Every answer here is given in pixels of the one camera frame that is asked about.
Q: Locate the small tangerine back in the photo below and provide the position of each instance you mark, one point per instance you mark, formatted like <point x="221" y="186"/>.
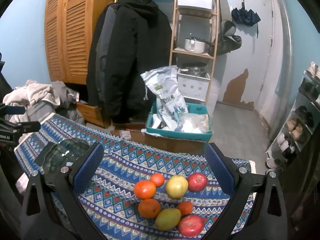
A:
<point x="157" y="179"/>

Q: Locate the white printed rice bag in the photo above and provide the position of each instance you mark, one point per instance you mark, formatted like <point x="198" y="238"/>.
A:
<point x="170" y="103"/>

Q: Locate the white cooking pot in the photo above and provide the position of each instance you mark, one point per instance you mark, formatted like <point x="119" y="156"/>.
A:
<point x="196" y="45"/>

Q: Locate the large orange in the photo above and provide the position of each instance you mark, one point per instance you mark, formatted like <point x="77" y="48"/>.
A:
<point x="144" y="189"/>
<point x="149" y="208"/>

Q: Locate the wooden louvered wardrobe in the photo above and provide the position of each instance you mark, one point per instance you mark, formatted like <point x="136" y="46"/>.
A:
<point x="68" y="32"/>

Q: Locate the small tangerine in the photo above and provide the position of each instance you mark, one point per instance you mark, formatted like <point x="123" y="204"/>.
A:
<point x="157" y="179"/>
<point x="185" y="208"/>

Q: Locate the large orange front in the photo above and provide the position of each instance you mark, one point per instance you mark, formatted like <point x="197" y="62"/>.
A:
<point x="149" y="208"/>

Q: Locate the yellow-green pear back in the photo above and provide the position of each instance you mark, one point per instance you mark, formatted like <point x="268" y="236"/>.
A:
<point x="176" y="187"/>

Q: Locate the small tangerine front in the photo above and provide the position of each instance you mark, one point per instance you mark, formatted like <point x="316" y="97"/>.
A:
<point x="185" y="208"/>

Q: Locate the steel steamer pot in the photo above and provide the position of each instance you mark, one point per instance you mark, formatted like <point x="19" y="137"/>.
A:
<point x="194" y="69"/>

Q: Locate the dark blue folded umbrella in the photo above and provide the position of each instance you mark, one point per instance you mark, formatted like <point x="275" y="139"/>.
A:
<point x="246" y="17"/>

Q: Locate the pile of grey clothes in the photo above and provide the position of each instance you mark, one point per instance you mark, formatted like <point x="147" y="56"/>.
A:
<point x="41" y="100"/>

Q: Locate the red apple front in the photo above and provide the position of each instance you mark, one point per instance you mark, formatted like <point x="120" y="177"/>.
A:
<point x="191" y="226"/>

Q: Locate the brown cardboard box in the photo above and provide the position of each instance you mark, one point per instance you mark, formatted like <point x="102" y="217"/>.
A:
<point x="163" y="143"/>

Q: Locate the white patterned storage box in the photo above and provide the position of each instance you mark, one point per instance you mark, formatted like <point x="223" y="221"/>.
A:
<point x="193" y="87"/>

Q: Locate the wooden drawer box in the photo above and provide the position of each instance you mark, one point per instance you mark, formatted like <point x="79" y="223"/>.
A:
<point x="93" y="115"/>

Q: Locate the dark glass fruit plate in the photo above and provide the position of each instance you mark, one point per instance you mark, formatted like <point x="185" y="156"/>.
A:
<point x="54" y="156"/>

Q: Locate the black hanging jacket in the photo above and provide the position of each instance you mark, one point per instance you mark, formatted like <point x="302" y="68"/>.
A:
<point x="131" y="37"/>

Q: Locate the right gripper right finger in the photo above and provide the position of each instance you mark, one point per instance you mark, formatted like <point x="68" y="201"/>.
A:
<point x="267" y="218"/>

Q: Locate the teal plastic bin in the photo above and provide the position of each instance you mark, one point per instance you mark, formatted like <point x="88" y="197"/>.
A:
<point x="155" y="125"/>

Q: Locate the grey backpack on door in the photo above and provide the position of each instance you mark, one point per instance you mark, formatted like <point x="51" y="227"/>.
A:
<point x="227" y="41"/>

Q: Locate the yellow-green mango front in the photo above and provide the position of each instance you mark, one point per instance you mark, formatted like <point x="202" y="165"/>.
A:
<point x="167" y="219"/>

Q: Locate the shoe rack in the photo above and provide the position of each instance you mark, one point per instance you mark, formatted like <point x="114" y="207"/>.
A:
<point x="300" y="124"/>

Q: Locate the red apple back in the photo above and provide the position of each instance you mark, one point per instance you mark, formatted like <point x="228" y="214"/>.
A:
<point x="197" y="182"/>

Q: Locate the clear plastic bag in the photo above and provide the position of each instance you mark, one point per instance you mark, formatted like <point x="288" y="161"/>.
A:
<point x="194" y="123"/>

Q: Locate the red apple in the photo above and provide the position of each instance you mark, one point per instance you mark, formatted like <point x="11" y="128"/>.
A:
<point x="197" y="182"/>
<point x="191" y="226"/>

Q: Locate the wooden shelf rack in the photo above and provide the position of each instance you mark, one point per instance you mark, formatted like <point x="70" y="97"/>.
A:
<point x="214" y="18"/>

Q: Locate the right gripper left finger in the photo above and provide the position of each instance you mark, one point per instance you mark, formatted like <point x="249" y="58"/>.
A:
<point x="39" y="218"/>

